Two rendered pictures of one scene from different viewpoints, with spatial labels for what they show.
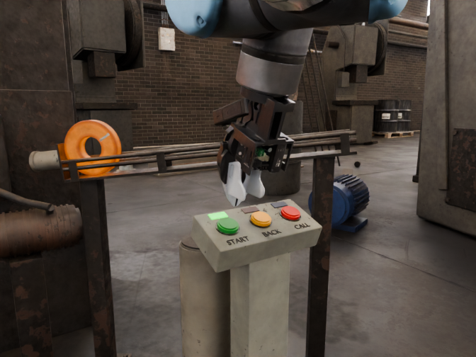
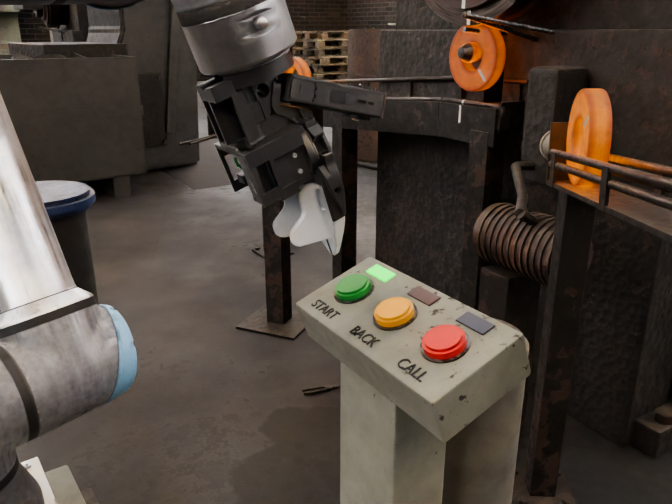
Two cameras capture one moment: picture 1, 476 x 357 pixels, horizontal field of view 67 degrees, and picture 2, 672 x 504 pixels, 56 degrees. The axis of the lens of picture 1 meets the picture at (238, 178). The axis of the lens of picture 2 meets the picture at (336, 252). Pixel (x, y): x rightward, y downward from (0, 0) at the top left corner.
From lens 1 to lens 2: 0.88 m
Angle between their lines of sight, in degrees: 87
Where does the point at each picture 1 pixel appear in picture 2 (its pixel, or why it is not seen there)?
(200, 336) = not seen: hidden behind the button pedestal
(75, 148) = (571, 133)
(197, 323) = not seen: hidden behind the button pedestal
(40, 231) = (507, 242)
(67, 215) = (546, 236)
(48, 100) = (657, 48)
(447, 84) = not seen: outside the picture
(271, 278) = (366, 418)
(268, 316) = (361, 479)
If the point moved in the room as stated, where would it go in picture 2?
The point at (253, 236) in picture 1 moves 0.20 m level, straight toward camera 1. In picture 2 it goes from (344, 320) to (154, 315)
